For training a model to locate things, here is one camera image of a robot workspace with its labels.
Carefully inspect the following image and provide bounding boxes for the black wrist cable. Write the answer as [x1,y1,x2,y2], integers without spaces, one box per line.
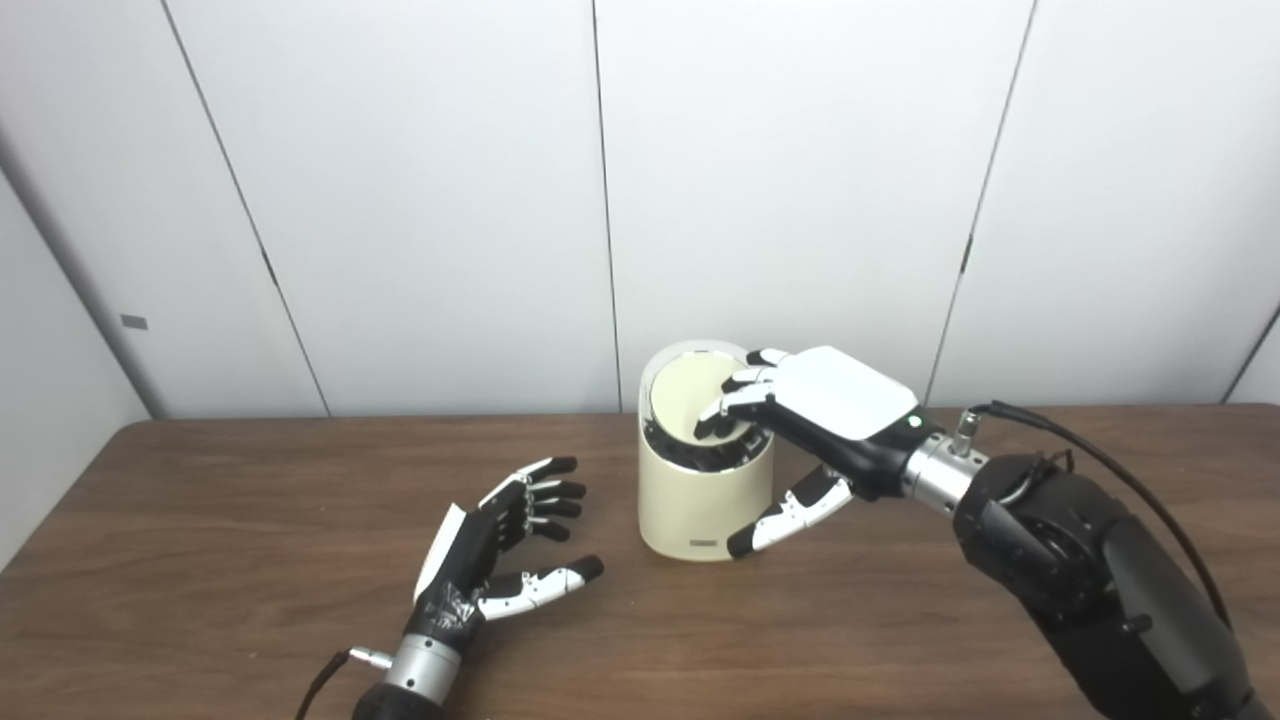
[295,647,393,720]
[955,400,1233,631]

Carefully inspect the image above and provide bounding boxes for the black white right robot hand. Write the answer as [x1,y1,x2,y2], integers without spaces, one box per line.
[694,346,946,561]

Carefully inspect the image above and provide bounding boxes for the cream-colored bin body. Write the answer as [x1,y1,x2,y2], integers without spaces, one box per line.
[638,340,776,562]

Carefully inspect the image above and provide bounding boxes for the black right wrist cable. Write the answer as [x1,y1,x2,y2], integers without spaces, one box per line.
[955,400,1233,631]

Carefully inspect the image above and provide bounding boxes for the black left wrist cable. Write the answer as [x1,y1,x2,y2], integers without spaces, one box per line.
[295,647,393,720]

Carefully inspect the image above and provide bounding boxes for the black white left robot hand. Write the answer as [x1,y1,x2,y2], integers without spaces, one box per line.
[402,456,605,661]

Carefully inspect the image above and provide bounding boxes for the cream round bin lid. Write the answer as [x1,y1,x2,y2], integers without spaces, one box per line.
[650,352,761,446]

